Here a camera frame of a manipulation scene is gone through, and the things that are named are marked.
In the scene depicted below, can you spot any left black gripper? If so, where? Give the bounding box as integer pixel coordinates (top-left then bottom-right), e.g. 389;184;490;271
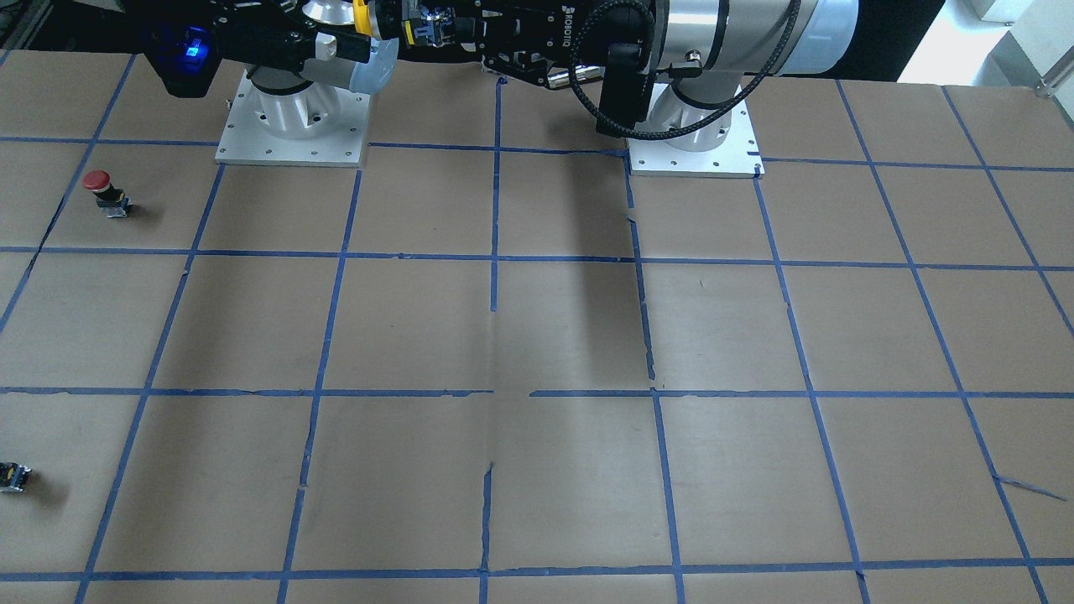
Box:
400;1;669;89

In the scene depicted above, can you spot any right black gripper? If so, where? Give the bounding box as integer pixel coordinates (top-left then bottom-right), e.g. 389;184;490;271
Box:
205;1;373;70

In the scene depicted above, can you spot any yellow push button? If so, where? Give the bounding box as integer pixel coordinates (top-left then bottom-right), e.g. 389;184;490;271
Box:
352;0;376;38

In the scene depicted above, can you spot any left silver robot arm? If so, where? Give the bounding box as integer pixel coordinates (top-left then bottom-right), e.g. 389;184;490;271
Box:
366;1;859;152

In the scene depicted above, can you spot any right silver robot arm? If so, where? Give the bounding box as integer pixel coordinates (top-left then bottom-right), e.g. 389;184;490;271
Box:
183;1;398;160

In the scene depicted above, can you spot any red push button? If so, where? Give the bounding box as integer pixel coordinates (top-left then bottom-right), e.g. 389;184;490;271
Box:
81;169;130;219

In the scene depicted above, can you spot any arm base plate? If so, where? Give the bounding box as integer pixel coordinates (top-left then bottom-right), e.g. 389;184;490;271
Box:
215;74;372;169
628;71;766;179

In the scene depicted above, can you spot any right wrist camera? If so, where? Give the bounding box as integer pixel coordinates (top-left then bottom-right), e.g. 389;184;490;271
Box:
139;21;222;99

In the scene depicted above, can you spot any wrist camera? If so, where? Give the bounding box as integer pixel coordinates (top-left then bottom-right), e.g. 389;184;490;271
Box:
139;21;222;99
596;43;653;138

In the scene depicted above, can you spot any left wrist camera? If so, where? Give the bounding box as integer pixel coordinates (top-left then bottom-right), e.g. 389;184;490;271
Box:
596;43;653;138

